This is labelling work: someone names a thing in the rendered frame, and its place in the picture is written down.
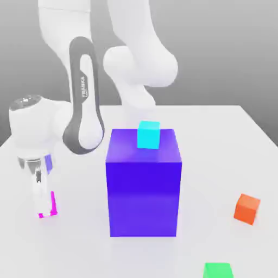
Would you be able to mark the small cyan cube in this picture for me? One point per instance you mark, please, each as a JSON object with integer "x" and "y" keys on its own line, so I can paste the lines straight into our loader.
{"x": 148, "y": 135}

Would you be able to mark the large blue box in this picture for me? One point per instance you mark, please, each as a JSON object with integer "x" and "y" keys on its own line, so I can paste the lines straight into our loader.
{"x": 142, "y": 191}

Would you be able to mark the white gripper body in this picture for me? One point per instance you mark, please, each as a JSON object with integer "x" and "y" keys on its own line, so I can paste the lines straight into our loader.
{"x": 42, "y": 198}

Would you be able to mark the small magenta cube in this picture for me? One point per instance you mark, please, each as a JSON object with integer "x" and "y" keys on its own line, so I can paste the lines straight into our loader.
{"x": 53, "y": 204}

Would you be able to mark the small orange cube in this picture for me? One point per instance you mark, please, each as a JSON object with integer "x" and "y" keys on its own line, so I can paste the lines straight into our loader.
{"x": 245, "y": 209}

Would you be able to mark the small green cube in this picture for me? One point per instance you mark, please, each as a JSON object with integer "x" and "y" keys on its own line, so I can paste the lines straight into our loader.
{"x": 217, "y": 271}

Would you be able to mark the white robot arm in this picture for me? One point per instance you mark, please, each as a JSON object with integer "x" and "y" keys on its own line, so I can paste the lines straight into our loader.
{"x": 139, "y": 65}

